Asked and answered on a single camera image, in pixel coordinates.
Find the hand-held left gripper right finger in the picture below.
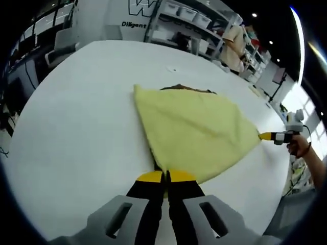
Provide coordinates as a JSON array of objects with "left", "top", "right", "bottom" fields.
[{"left": 166, "top": 169, "right": 282, "bottom": 245}]

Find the white cloth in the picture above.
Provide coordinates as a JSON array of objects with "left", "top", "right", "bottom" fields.
[{"left": 214, "top": 60, "right": 230, "bottom": 74}]

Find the grey metal shelving unit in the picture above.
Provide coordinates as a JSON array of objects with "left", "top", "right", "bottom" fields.
[{"left": 144, "top": 0, "right": 243, "bottom": 62}]

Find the black tripod stand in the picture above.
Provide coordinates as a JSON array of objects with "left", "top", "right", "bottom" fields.
[{"left": 268, "top": 72, "right": 288, "bottom": 102}]

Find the yellow garment with dark sleeves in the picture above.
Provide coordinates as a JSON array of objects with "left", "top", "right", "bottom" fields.
[{"left": 133, "top": 83, "right": 261, "bottom": 185}]

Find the white storage bin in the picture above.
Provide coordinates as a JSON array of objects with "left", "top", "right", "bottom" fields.
[
  {"left": 178, "top": 6, "right": 199, "bottom": 20},
  {"left": 163, "top": 1, "right": 182, "bottom": 13},
  {"left": 195, "top": 11, "right": 213, "bottom": 28}
]

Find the black office chair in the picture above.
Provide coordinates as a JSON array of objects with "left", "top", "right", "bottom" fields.
[{"left": 176, "top": 32, "right": 195, "bottom": 51}]

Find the dark bead bracelet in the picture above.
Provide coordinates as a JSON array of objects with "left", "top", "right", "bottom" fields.
[{"left": 296, "top": 141, "right": 312, "bottom": 158}]

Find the person's right hand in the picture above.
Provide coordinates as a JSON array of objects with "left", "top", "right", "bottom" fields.
[{"left": 286, "top": 134, "right": 309, "bottom": 157}]

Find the grey cabinet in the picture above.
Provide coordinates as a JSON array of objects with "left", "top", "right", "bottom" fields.
[{"left": 104, "top": 24, "right": 122, "bottom": 41}]

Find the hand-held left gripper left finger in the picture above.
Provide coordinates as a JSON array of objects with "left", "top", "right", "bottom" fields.
[{"left": 50, "top": 170, "right": 166, "bottom": 245}]

